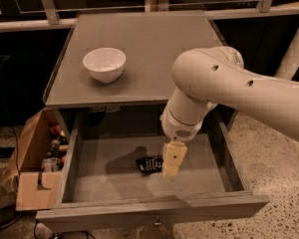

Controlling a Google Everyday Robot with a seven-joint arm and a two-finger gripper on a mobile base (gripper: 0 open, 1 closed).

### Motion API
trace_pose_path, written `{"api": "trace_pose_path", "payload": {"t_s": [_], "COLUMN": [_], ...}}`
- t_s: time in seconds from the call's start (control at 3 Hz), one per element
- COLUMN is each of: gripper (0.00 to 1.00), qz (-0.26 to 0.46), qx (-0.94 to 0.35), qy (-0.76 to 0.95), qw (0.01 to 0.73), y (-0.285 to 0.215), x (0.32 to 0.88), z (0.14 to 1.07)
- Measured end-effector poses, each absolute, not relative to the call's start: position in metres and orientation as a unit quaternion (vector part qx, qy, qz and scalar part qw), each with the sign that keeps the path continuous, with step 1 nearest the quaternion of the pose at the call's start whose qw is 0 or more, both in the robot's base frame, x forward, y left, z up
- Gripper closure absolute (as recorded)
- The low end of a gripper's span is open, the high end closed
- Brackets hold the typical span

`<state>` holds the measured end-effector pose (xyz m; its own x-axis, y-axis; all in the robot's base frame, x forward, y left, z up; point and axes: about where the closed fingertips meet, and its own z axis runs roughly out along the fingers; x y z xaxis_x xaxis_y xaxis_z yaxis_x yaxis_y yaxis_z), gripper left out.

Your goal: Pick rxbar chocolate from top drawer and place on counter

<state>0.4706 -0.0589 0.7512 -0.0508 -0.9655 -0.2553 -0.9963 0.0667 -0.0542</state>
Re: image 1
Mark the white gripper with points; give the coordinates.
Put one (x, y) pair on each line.
(176, 127)

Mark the black rxbar chocolate wrapper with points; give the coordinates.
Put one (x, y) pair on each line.
(150, 164)

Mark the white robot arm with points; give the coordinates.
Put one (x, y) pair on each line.
(208, 77)

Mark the metal drawer knob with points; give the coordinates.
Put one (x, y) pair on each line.
(157, 222)

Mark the open grey wooden drawer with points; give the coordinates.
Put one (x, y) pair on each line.
(102, 186)

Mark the grey cabinet with counter top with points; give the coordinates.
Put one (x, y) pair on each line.
(151, 42)

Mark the white ceramic bowl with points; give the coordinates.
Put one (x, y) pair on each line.
(105, 64)

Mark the dark bottle in box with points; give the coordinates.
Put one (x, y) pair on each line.
(55, 144)

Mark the clear jar in box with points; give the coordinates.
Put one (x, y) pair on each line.
(52, 164)

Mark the cardboard box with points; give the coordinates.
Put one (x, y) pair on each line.
(37, 190)

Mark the metal railing frame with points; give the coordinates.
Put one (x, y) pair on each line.
(123, 7)

